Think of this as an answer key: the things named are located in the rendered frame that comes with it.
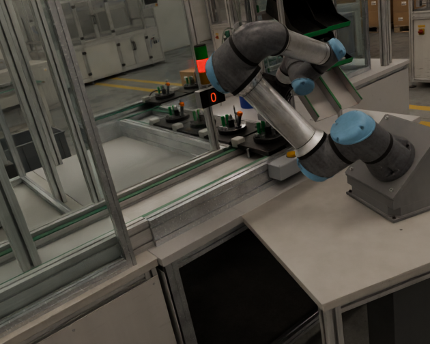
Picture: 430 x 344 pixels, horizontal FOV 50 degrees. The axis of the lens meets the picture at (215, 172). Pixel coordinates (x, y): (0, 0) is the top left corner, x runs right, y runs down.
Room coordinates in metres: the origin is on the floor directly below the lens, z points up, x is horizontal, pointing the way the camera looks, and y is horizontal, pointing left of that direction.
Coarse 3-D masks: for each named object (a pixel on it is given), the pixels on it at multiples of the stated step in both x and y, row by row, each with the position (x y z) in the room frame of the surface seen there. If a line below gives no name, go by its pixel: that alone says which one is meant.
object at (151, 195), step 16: (192, 160) 1.82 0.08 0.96; (208, 160) 1.82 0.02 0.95; (224, 160) 1.86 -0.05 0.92; (240, 160) 1.83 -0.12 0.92; (256, 160) 1.72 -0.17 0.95; (160, 176) 1.72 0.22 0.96; (176, 176) 1.72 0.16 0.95; (192, 176) 1.76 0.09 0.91; (208, 176) 1.73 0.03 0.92; (224, 176) 1.62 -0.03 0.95; (128, 192) 1.64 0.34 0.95; (144, 192) 1.64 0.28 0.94; (160, 192) 1.66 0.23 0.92; (176, 192) 1.63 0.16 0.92; (192, 192) 1.53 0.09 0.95; (128, 208) 1.57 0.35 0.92; (144, 208) 1.54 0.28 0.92; (160, 208) 1.45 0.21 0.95
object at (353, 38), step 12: (264, 0) 3.08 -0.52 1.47; (336, 0) 3.06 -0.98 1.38; (348, 0) 3.13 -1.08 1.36; (360, 0) 3.20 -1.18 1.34; (348, 12) 3.12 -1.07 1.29; (360, 12) 3.19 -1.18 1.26; (360, 24) 3.19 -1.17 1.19; (348, 36) 3.11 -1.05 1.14; (360, 36) 3.19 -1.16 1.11; (348, 48) 3.11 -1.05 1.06; (360, 48) 3.18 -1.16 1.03; (264, 60) 3.14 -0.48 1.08; (276, 60) 3.04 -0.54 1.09; (360, 60) 3.18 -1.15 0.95; (348, 72) 3.10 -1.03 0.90
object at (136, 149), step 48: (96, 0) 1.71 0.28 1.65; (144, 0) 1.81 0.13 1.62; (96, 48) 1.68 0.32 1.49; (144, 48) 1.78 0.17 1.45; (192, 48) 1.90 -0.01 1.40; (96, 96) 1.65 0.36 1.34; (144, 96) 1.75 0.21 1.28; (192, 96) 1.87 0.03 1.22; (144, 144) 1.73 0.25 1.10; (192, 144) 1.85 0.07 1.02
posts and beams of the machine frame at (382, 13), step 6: (378, 0) 3.25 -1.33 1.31; (384, 0) 3.23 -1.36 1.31; (378, 6) 3.25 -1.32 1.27; (384, 6) 3.23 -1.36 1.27; (378, 12) 3.26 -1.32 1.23; (384, 12) 3.23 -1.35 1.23; (384, 18) 3.22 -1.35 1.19; (384, 24) 3.22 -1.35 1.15; (384, 30) 3.22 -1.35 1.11; (384, 36) 3.22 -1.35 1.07; (384, 42) 3.22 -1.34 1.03; (384, 48) 3.23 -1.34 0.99; (384, 54) 3.23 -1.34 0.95; (384, 60) 3.23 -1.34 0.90
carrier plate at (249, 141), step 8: (248, 136) 1.97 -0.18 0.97; (240, 144) 1.88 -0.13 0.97; (248, 144) 1.86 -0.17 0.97; (256, 144) 1.84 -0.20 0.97; (264, 144) 1.82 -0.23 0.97; (272, 144) 1.80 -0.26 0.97; (280, 144) 1.79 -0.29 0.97; (256, 152) 1.79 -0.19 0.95; (264, 152) 1.74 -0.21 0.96; (272, 152) 1.73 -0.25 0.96
